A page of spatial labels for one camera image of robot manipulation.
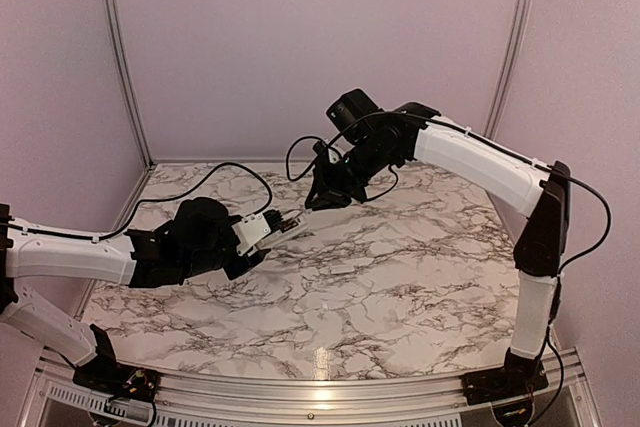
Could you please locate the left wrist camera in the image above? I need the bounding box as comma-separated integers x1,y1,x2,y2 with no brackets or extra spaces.
232,209,283,256

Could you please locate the camera cable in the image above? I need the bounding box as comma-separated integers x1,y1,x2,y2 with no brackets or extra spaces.
0,161,274,248
285,111,612,278

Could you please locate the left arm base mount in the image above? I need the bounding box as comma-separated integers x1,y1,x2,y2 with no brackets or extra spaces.
73,363,160,403

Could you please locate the right aluminium frame post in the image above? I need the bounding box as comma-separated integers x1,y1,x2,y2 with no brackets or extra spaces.
484,0,532,139

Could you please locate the white remote control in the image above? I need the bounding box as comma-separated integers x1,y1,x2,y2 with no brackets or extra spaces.
257,216,309,250

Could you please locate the white battery cover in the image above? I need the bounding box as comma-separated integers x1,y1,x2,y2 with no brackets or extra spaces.
331,265,356,275

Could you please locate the aluminium frame post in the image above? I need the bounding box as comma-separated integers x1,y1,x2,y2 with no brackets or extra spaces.
484,0,532,139
103,0,154,170

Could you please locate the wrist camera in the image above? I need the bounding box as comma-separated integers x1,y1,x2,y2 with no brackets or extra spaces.
232,209,283,256
312,139,343,164

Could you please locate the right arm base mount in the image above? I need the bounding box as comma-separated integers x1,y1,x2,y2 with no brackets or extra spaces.
461,367,549,405

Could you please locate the front aluminium rail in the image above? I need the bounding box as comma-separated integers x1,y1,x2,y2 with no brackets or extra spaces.
18,350,602,426

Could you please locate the right camera cable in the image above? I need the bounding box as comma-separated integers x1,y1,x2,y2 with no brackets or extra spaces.
285,111,612,278

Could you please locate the left aluminium frame post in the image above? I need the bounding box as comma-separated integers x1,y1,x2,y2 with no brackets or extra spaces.
103,0,154,170

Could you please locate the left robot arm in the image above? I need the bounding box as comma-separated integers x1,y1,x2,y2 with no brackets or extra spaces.
1,197,272,392

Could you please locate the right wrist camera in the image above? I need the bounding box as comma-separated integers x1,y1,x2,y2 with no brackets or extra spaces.
312,139,343,164

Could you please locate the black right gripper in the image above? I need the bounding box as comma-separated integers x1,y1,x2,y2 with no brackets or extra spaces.
304,138,397,210

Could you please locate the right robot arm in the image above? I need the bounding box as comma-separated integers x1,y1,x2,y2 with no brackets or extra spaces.
305,89,570,395

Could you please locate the left camera cable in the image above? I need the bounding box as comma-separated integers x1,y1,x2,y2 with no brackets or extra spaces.
0,161,274,248

